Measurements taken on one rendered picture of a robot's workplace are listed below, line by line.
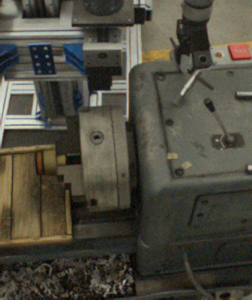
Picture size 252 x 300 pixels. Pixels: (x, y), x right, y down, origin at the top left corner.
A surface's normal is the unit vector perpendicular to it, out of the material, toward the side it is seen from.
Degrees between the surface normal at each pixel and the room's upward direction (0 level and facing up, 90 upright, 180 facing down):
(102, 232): 0
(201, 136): 0
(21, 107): 0
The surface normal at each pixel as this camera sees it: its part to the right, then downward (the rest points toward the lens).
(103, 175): 0.07, 0.26
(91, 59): 0.00, 0.83
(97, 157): 0.05, -0.09
